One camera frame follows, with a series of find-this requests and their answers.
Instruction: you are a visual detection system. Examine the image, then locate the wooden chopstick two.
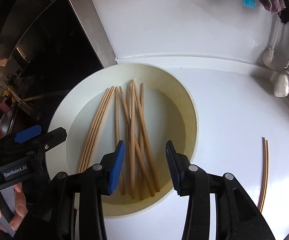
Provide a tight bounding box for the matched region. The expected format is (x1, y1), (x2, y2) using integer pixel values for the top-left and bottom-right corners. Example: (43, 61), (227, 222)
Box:
(119, 86), (155, 199)

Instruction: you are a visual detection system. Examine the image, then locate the wooden chopstick four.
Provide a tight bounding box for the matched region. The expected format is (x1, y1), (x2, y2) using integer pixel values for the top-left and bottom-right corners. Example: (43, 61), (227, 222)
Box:
(82, 87), (114, 170)

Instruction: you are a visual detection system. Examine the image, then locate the wooden chopstick five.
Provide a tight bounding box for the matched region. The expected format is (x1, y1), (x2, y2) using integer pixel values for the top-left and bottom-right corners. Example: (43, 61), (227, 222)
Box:
(85, 87), (116, 169)

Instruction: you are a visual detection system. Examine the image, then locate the wooden chopstick ten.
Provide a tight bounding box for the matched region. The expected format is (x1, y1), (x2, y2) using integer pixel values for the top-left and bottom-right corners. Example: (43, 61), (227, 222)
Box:
(82, 88), (112, 172)

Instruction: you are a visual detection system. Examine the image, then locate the wooden chopstick three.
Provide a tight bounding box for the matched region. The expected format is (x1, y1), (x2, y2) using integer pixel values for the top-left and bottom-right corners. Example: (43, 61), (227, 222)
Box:
(130, 82), (136, 199)

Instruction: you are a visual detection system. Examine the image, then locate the wooden chopstick nine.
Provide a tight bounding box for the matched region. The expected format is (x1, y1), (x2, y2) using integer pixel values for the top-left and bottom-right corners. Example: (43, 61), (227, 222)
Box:
(125, 84), (131, 196)

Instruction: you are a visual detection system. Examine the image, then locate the wooden chopstick eleven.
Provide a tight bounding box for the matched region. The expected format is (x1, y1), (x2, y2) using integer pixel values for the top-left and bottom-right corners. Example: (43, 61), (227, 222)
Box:
(115, 87), (125, 196)

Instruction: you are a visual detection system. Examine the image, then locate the wooden chopstick one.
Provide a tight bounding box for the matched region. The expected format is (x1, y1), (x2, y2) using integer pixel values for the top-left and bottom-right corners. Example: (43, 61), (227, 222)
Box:
(78, 88), (110, 173)

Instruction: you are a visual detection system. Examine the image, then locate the person left hand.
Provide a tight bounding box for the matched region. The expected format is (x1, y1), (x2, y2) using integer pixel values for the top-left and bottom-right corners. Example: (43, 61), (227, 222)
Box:
(0, 183), (28, 233)

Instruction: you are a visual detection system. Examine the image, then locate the pot with glass lid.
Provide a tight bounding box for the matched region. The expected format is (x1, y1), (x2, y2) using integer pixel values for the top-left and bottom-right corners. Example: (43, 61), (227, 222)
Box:
(0, 98), (17, 139)

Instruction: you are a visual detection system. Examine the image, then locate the white round basin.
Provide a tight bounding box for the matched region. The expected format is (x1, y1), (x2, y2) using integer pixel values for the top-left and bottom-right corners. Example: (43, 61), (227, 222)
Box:
(46, 63), (199, 217)

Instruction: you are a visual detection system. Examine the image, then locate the steel spatula turner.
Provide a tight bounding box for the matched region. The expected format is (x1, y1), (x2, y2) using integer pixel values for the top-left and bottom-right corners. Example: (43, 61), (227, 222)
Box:
(273, 58), (289, 98)

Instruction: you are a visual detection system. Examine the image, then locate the dark rag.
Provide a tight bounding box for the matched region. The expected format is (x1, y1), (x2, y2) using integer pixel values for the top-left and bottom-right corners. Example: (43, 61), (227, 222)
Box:
(279, 1), (289, 24)

